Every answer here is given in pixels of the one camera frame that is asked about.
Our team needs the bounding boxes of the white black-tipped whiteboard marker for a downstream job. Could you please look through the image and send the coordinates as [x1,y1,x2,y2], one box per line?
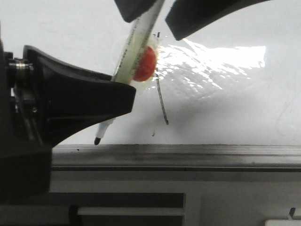
[94,0,166,145]

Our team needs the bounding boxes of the white base with black slots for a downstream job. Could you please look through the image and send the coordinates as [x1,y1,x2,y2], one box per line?
[0,169,301,226]

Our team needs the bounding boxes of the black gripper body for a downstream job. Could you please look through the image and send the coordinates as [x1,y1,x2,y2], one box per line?
[0,23,52,204]

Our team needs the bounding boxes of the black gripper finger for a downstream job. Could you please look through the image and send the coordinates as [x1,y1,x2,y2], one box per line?
[114,0,156,23]
[165,0,265,40]

